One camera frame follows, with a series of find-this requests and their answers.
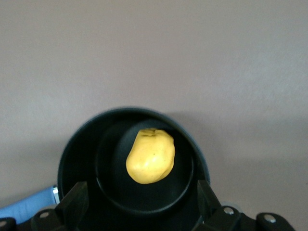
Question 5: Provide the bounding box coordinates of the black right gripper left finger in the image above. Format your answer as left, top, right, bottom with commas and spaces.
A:
30, 181, 89, 231

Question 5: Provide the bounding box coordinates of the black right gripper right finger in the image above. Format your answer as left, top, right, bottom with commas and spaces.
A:
192, 180, 257, 231

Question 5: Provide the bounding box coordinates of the yellow potato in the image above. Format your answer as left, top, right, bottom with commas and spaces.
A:
126, 128, 176, 185

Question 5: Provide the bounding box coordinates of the black pot with blue handle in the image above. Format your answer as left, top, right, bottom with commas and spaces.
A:
0, 107, 211, 231

